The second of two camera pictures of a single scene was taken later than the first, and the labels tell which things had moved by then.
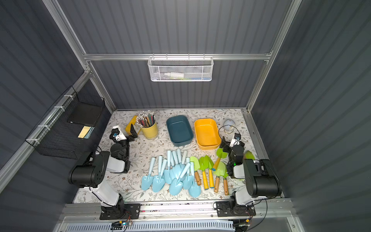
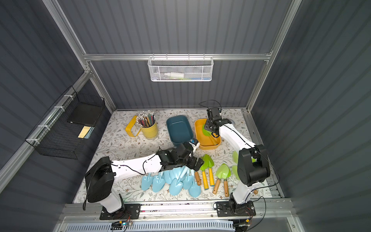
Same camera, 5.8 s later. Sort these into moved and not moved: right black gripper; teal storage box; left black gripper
Moved: right black gripper; left black gripper
Not moved: teal storage box
